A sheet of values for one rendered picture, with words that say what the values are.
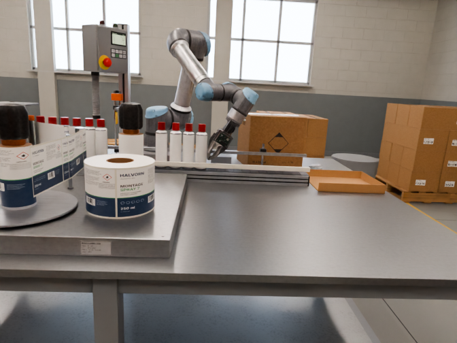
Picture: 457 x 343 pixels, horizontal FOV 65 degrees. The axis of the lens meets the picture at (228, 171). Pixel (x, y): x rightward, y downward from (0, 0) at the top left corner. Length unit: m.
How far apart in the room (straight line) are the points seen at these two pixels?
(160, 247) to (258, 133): 1.03
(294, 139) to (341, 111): 5.52
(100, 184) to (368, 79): 6.82
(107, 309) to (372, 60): 7.03
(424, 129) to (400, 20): 3.53
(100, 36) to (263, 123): 0.83
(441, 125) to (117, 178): 4.20
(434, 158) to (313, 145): 1.42
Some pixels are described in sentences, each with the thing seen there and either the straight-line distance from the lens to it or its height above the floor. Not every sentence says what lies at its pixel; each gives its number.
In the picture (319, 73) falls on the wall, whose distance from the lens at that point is 7.22.
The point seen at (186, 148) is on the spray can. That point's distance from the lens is 1.60.
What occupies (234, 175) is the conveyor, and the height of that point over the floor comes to 0.87.
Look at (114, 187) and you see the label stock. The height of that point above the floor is 0.97.
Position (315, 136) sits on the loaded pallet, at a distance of 4.94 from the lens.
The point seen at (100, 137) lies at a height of 1.01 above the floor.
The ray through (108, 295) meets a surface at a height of 0.75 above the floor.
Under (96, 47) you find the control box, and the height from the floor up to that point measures 1.38.
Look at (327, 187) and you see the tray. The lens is 1.61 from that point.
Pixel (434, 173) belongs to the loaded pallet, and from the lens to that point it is 4.89.
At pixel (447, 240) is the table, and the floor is 0.83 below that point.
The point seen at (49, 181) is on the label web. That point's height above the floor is 0.94.
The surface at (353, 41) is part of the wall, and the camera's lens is 7.45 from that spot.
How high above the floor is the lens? 1.26
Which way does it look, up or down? 13 degrees down
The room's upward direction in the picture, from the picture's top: 3 degrees clockwise
